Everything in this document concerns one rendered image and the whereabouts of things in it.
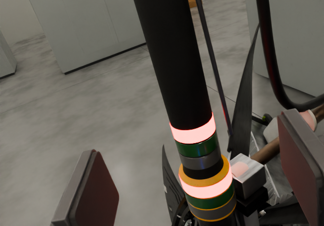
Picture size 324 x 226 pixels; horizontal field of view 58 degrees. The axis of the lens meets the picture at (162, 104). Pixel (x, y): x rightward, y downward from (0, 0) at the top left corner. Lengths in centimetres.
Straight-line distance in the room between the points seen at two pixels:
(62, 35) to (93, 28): 58
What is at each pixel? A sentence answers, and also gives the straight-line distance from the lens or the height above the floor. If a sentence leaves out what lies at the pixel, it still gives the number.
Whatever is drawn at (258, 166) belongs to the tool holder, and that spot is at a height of 138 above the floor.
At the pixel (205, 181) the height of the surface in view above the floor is 141.
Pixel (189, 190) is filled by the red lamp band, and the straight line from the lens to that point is 25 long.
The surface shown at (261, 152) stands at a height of 138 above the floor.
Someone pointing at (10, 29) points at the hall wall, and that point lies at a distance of 1245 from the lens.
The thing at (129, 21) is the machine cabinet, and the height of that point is 54.
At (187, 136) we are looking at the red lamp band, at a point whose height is 145.
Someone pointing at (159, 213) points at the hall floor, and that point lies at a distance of 218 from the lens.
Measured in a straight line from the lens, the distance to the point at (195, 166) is 23.
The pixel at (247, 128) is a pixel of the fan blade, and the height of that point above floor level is 124.
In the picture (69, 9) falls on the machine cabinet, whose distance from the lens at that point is 568.
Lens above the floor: 157
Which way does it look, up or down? 27 degrees down
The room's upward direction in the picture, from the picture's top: 17 degrees counter-clockwise
